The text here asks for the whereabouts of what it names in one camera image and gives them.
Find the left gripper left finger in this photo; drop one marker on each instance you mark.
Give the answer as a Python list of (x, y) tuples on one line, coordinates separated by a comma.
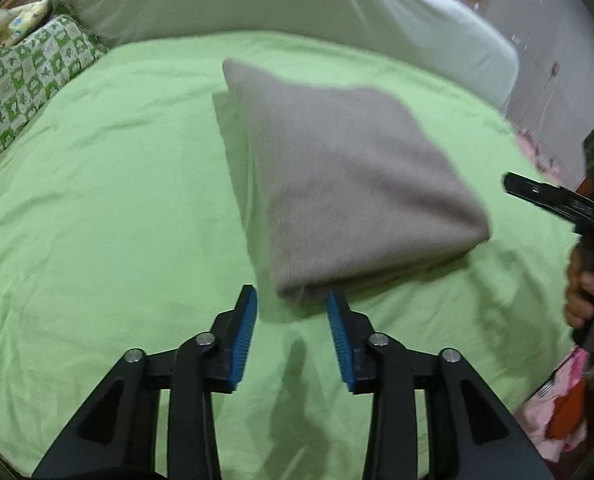
[(113, 434)]

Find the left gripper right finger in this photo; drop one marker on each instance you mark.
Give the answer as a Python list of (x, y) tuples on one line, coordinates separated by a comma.
[(433, 416)]

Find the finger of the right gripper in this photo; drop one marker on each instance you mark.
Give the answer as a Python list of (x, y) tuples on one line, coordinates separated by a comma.
[(569, 206)]

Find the beige knit sweater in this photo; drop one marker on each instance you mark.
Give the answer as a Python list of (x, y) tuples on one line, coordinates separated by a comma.
[(352, 190)]

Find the pink blanket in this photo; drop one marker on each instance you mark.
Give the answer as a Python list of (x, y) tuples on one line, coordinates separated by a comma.
[(553, 417)]

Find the green bed sheet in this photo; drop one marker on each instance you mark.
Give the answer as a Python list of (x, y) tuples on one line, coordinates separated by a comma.
[(129, 218)]

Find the striped headboard cover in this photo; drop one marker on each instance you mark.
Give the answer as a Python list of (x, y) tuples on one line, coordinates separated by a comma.
[(444, 37)]

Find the green patterned pillow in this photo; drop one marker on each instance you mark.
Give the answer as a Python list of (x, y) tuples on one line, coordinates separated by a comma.
[(33, 71)]

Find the yellow floral quilt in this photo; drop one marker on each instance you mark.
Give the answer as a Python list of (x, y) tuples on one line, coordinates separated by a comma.
[(18, 22)]

